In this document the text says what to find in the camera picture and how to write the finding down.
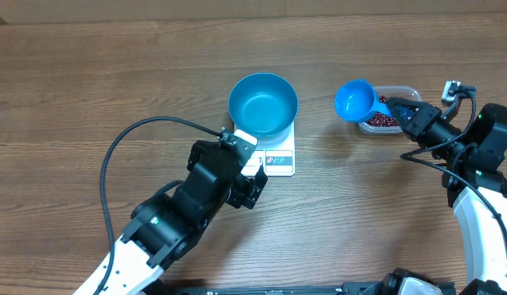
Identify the clear container of red beans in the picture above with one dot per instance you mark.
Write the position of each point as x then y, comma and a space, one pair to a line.
381, 124

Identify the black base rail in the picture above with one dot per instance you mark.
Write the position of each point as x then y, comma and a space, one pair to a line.
399, 281

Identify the teal metal bowl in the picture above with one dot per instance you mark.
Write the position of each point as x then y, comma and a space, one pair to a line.
263, 104

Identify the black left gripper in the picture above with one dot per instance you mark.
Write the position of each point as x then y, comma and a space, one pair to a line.
242, 188

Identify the blue plastic measuring scoop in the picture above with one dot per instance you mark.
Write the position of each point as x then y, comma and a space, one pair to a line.
357, 101

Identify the white digital kitchen scale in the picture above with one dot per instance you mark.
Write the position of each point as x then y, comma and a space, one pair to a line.
275, 153

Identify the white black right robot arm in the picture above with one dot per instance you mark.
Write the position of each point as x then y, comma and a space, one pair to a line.
469, 161

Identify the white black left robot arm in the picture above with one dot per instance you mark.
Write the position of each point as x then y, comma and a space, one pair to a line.
164, 228

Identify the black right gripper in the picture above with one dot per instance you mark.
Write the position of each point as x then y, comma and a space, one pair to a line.
425, 115

